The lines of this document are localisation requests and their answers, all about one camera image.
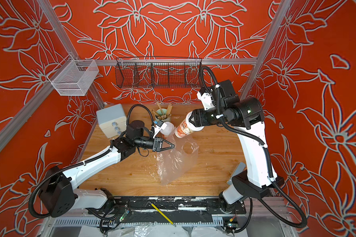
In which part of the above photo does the red milk tea cup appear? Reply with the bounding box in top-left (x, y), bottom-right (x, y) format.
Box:
top-left (160, 121), bottom-right (176, 137)

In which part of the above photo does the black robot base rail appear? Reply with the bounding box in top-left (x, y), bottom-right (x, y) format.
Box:
top-left (94, 196), bottom-right (246, 215)

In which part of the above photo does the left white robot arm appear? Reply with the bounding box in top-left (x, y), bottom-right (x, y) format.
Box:
top-left (28, 104), bottom-right (175, 219)

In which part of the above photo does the clear plastic carrier bag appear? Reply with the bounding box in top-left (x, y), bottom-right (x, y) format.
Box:
top-left (157, 133), bottom-right (199, 186)

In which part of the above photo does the black wire basket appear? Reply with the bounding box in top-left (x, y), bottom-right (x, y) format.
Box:
top-left (115, 57), bottom-right (202, 89)

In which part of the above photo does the cream milk tea cup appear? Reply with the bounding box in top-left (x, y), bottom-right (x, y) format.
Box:
top-left (175, 112), bottom-right (204, 138)

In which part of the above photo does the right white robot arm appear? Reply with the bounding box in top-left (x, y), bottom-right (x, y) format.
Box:
top-left (185, 66), bottom-right (308, 229)

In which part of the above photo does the yellow pencil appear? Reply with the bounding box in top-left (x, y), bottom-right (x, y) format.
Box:
top-left (150, 203), bottom-right (176, 227)

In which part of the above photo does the white drawer box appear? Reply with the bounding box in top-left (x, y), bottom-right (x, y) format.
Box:
top-left (96, 104), bottom-right (127, 138)

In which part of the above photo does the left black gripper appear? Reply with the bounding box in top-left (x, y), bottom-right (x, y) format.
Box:
top-left (134, 136), bottom-right (175, 153)

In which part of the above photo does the clear plastic hanging bin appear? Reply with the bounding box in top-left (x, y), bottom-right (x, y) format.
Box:
top-left (49, 60), bottom-right (99, 96)

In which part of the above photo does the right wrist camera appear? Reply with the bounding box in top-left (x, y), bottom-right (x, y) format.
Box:
top-left (197, 85), bottom-right (221, 111)

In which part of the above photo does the green chopstick holder cup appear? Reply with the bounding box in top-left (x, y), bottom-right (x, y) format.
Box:
top-left (154, 108), bottom-right (171, 122)

